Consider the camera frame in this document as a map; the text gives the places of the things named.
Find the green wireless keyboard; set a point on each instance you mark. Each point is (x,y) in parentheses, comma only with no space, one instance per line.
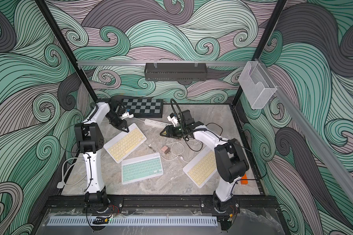
(141,168)

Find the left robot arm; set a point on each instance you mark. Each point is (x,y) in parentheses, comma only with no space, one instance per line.
(90,142)

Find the white power strip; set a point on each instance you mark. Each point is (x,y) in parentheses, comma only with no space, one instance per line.
(155,123)

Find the pink charger adapter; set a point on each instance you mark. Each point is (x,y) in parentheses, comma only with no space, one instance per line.
(165,150)

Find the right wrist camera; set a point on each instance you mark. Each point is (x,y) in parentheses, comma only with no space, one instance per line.
(173,119)

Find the black wall tray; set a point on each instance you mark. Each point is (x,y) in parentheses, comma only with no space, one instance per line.
(181,72)

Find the black chessboard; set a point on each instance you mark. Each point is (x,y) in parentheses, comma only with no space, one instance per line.
(144,108)

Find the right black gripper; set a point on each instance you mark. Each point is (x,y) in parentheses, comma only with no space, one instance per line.
(173,130)

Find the yellow keyboard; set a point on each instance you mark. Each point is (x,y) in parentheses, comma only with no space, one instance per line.
(125,143)
(202,167)

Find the clear plastic wall bin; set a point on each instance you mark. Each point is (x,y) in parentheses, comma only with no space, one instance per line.
(256,84)

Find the white slotted cable duct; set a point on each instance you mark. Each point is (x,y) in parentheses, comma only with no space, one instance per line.
(205,221)

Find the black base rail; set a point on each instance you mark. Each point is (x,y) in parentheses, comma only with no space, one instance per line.
(130,203)

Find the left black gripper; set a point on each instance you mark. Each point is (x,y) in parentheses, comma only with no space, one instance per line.
(124,125)

